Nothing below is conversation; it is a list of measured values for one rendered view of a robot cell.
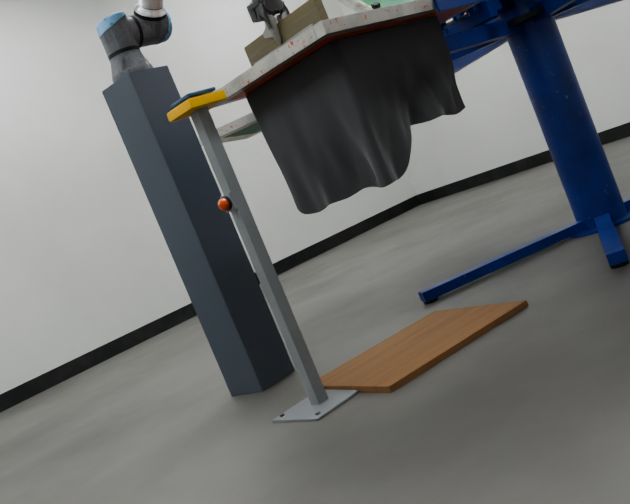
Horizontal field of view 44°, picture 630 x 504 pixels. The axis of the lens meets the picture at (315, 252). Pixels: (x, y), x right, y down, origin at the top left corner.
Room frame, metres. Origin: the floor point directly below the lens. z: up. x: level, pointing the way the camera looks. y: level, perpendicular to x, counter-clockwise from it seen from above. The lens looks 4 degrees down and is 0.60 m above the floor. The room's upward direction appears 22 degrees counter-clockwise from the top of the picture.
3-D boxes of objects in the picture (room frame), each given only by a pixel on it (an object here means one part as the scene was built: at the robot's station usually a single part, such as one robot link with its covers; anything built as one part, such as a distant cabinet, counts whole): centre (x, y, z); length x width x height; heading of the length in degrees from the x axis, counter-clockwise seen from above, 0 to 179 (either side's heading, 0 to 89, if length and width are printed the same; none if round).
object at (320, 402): (2.25, 0.15, 0.48); 0.22 x 0.22 x 0.96; 40
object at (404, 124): (2.33, -0.45, 0.74); 0.46 x 0.04 x 0.42; 130
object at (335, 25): (2.53, -0.36, 0.97); 0.79 x 0.58 x 0.04; 130
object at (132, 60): (2.83, 0.36, 1.25); 0.15 x 0.15 x 0.10
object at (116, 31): (2.83, 0.36, 1.37); 0.13 x 0.12 x 0.14; 127
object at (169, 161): (2.83, 0.36, 0.60); 0.18 x 0.18 x 1.20; 47
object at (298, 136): (2.34, -0.13, 0.74); 0.45 x 0.03 x 0.43; 40
